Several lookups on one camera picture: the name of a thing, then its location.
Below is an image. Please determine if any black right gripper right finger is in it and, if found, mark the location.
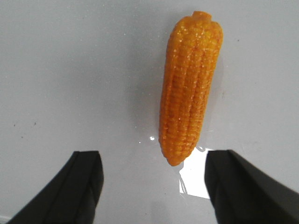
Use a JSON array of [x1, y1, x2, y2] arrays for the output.
[[205, 150, 299, 224]]

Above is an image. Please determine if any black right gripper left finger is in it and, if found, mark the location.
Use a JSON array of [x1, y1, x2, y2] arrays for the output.
[[9, 151, 104, 224]]

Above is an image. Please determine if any orange toy corn cob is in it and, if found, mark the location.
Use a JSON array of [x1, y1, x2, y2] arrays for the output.
[[158, 11, 223, 166]]

